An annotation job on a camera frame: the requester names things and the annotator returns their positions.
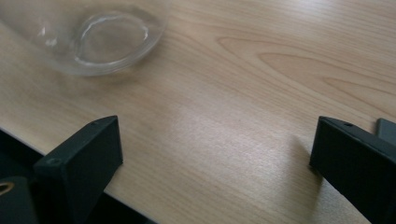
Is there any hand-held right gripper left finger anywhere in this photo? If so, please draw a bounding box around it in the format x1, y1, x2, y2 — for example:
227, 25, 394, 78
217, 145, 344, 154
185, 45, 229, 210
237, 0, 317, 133
33, 115, 124, 224

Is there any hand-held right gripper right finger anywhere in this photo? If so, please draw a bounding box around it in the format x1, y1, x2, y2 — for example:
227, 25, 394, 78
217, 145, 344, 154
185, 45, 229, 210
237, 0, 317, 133
309, 116, 396, 224

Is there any clear glass bowl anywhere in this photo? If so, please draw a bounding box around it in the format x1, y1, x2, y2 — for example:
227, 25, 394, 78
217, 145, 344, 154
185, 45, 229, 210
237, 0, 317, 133
0, 0, 171, 77

